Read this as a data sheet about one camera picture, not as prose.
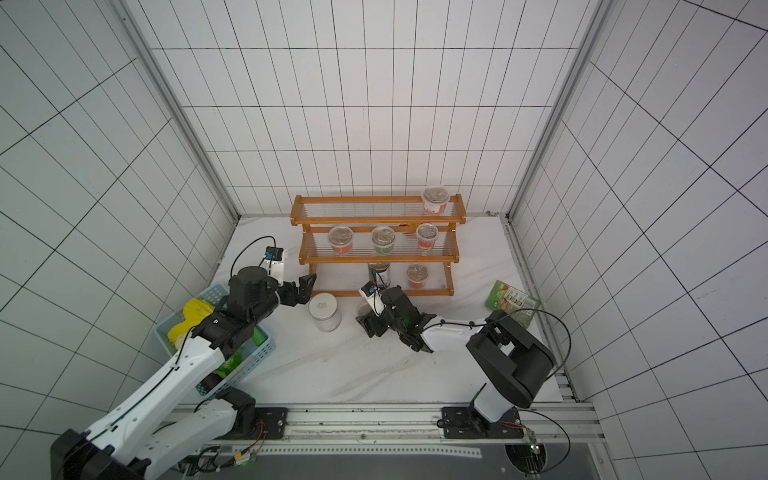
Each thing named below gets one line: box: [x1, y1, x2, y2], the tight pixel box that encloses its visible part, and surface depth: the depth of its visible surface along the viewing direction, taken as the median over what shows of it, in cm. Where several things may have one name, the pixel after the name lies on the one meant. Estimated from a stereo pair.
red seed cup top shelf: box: [422, 186, 451, 215], surface depth 79 cm
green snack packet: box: [485, 280, 542, 328], surface depth 97 cm
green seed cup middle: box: [371, 225, 396, 255], surface depth 88 cm
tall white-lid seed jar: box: [308, 292, 342, 332], surface depth 85 cm
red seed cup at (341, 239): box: [328, 225, 354, 255], surface depth 88 cm
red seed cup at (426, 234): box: [416, 222, 439, 251], surface depth 89 cm
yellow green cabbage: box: [168, 298, 215, 349], surface depth 85 cm
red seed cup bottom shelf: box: [406, 262, 429, 289], surface depth 97 cm
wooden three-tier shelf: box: [290, 194, 467, 297], surface depth 92 cm
